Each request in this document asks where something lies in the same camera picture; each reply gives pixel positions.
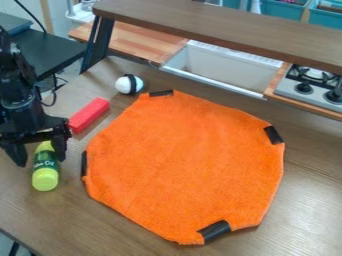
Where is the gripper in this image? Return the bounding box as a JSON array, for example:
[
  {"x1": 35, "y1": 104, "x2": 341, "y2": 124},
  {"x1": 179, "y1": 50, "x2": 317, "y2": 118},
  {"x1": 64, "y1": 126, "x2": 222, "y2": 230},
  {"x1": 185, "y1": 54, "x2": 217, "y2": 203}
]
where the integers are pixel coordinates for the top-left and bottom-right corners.
[{"x1": 0, "y1": 114, "x2": 74, "y2": 168}]

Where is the yellow green toy bottle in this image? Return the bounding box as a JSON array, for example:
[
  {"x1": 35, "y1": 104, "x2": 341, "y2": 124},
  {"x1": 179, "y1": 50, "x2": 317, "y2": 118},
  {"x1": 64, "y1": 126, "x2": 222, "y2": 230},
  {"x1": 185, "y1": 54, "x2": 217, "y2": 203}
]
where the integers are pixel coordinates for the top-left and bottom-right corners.
[{"x1": 30, "y1": 140, "x2": 62, "y2": 192}]

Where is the orange cloth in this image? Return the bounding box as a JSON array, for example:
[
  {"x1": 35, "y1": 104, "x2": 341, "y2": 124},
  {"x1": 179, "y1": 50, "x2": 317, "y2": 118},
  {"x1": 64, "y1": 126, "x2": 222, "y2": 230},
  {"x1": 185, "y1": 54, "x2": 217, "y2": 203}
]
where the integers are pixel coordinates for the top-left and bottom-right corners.
[{"x1": 80, "y1": 89, "x2": 286, "y2": 246}]

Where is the red block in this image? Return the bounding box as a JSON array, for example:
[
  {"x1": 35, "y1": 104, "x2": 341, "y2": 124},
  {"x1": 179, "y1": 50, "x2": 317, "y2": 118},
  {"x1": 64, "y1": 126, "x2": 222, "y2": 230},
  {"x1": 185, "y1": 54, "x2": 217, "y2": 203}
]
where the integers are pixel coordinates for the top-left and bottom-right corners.
[{"x1": 66, "y1": 96, "x2": 111, "y2": 135}]

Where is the white black toy ball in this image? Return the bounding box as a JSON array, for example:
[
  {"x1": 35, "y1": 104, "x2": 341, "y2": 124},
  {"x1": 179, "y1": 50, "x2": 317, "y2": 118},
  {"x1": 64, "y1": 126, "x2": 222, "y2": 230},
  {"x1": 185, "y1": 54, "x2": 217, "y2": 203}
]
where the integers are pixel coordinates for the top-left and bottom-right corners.
[{"x1": 113, "y1": 73, "x2": 146, "y2": 95}]

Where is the toy sink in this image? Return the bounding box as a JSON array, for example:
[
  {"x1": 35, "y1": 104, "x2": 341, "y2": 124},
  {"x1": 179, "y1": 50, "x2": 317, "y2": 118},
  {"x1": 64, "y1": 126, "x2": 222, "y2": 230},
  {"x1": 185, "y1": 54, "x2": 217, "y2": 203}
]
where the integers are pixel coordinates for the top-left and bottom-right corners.
[{"x1": 158, "y1": 39, "x2": 285, "y2": 100}]

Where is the wooden shelf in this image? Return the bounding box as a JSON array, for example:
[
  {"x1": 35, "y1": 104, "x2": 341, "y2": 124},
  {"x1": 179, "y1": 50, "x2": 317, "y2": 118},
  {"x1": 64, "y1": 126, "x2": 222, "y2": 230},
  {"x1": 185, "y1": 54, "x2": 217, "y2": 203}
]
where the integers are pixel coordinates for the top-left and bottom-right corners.
[{"x1": 78, "y1": 0, "x2": 342, "y2": 75}]

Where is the toy stove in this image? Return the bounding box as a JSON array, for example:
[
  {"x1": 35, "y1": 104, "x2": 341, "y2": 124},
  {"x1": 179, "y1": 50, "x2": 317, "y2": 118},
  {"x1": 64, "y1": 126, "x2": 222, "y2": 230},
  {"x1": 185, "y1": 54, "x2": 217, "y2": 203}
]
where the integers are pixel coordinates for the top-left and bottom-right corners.
[{"x1": 272, "y1": 63, "x2": 342, "y2": 114}]

